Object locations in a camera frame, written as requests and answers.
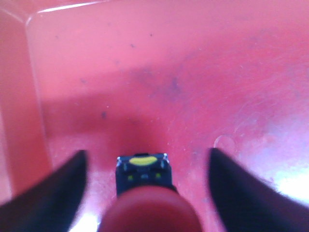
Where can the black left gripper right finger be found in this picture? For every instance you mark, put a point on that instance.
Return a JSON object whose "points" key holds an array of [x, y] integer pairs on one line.
{"points": [[245, 204]]}

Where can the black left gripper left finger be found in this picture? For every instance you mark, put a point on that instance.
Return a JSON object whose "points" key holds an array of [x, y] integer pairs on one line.
{"points": [[51, 205]]}

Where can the red mushroom push button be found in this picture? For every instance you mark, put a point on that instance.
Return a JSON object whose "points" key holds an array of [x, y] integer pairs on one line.
{"points": [[146, 198]]}

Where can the red plastic tray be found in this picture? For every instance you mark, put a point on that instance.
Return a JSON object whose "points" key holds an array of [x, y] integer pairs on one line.
{"points": [[119, 77]]}

